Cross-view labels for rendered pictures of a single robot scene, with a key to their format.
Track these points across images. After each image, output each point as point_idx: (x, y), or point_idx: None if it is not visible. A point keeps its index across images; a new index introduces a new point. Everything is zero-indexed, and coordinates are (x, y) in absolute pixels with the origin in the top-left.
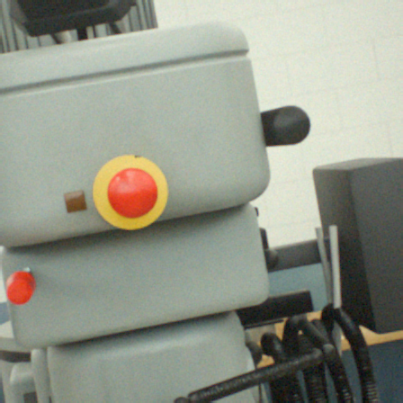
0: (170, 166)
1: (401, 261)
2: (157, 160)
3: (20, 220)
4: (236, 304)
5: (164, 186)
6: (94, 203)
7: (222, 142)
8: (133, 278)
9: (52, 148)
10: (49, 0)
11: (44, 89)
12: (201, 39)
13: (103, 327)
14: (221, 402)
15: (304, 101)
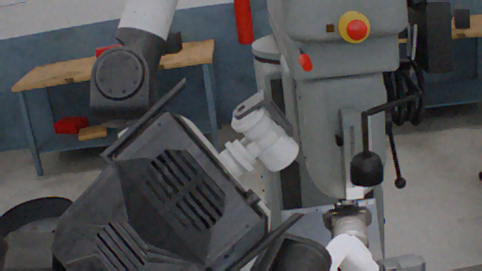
0: (370, 17)
1: (442, 44)
2: (365, 14)
3: (306, 33)
4: (385, 70)
5: (368, 26)
6: (337, 29)
7: (393, 9)
8: (345, 55)
9: (322, 5)
10: None
11: None
12: None
13: (329, 74)
14: (373, 107)
15: None
